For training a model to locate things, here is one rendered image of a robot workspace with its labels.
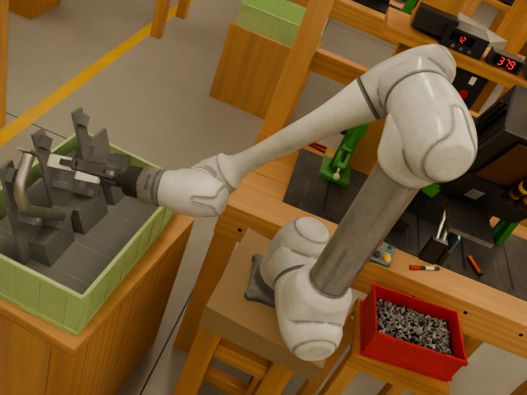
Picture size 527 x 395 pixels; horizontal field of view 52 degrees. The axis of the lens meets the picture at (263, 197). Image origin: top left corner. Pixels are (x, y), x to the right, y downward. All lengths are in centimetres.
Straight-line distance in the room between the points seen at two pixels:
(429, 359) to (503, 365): 165
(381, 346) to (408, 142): 93
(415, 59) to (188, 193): 57
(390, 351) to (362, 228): 72
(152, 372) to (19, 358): 85
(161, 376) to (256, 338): 101
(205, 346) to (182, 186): 63
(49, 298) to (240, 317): 51
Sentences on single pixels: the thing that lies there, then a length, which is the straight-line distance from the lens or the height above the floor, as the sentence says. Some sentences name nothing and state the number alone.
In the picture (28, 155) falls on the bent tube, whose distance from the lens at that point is 149.
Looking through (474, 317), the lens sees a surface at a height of 84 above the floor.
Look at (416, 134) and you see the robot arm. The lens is 99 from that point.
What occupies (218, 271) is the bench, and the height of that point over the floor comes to 56.
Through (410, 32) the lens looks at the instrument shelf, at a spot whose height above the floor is 154.
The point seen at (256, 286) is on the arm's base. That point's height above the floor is 96.
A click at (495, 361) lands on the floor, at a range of 345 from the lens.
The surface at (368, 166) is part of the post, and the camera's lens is 245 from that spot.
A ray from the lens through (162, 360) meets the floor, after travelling 255.
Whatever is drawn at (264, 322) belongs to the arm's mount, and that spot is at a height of 93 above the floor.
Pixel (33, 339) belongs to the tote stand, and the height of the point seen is 73.
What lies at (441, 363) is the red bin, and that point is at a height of 88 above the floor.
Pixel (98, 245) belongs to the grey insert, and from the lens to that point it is 175.
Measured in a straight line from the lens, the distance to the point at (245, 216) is 194.
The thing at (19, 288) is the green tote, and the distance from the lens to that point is 159.
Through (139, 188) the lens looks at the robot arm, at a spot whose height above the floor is 127.
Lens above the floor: 211
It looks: 37 degrees down
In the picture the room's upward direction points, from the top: 23 degrees clockwise
